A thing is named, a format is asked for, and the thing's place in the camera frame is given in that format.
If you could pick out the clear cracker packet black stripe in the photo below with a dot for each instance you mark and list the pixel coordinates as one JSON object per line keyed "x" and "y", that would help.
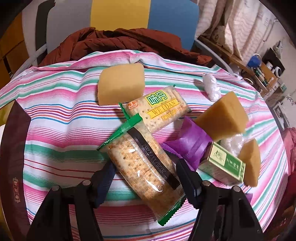
{"x": 138, "y": 162}

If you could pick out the cracker packet yellow green label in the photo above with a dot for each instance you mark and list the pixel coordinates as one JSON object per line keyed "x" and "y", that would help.
{"x": 161, "y": 109}

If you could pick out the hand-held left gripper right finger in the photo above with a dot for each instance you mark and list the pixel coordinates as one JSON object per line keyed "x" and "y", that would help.
{"x": 190, "y": 185}

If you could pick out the blue mug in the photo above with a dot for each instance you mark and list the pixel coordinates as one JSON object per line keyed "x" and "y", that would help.
{"x": 254, "y": 61}

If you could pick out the small yellow sponge wedge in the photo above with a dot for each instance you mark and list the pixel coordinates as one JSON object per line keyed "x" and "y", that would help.
{"x": 251, "y": 162}

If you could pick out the patterned white curtain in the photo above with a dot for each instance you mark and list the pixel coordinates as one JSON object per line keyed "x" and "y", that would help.
{"x": 242, "y": 23}

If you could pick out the large yellow sponge wedge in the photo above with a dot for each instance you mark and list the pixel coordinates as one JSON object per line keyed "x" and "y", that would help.
{"x": 222, "y": 115}

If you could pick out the black appliance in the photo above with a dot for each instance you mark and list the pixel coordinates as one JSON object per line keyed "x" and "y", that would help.
{"x": 272, "y": 58}

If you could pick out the yellow wooden cabinet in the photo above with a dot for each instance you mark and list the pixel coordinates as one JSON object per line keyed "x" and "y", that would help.
{"x": 11, "y": 51}

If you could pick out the brown padded jacket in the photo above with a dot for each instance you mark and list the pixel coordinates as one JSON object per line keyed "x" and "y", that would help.
{"x": 104, "y": 44}

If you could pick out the wooden desk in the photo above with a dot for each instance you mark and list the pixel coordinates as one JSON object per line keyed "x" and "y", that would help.
{"x": 268, "y": 76}

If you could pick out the plain purple snack packet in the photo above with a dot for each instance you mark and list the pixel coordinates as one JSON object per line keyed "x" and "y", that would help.
{"x": 192, "y": 143}

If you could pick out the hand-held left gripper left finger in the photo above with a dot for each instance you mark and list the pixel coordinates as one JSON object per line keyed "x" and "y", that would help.
{"x": 104, "y": 183}

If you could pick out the large rectangular yellow sponge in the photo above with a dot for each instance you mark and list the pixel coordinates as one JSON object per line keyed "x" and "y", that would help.
{"x": 120, "y": 83}

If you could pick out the white plastic wrap ball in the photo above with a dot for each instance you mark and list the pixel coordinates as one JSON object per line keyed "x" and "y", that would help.
{"x": 233, "y": 143}
{"x": 211, "y": 87}

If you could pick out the pink garment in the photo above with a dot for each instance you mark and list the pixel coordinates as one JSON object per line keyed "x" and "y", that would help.
{"x": 290, "y": 150}

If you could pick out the gold tin box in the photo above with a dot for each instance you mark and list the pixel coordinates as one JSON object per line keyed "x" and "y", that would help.
{"x": 13, "y": 162}

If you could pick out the small green box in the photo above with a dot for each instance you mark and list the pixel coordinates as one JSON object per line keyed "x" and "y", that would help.
{"x": 219, "y": 166}

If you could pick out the white metal frame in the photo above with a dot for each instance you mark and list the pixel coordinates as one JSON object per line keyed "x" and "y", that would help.
{"x": 215, "y": 54}

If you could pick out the grey yellow blue chair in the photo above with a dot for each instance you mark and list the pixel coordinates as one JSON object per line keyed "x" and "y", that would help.
{"x": 115, "y": 14}

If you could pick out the pink green striped cloth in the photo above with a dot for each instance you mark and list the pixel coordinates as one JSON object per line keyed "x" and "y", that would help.
{"x": 57, "y": 139}

